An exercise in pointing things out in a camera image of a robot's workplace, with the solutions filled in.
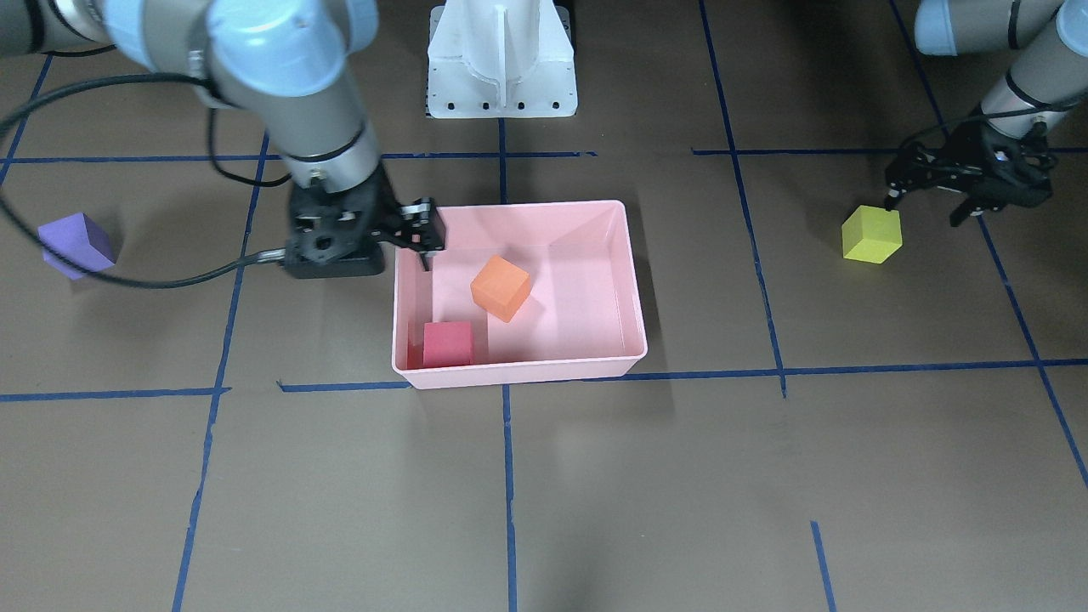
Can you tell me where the purple foam cube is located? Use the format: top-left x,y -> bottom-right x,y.
37,212 -> 118,272

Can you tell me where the orange foam cube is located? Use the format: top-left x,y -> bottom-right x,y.
470,255 -> 531,325

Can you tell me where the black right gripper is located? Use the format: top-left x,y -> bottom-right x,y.
283,166 -> 446,279

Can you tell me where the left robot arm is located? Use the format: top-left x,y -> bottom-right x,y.
883,1 -> 1087,227

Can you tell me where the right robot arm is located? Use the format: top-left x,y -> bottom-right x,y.
3,1 -> 445,289

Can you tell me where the pink plastic bin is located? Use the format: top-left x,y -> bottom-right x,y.
391,199 -> 648,388

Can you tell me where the red foam cube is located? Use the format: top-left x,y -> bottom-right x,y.
422,320 -> 475,369

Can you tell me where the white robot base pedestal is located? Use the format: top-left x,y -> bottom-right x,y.
425,1 -> 579,120

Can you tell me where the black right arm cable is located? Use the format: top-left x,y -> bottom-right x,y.
0,72 -> 294,292

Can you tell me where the yellow foam cube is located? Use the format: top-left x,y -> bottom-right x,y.
841,206 -> 903,264

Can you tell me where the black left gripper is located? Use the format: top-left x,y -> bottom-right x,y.
883,119 -> 1056,228

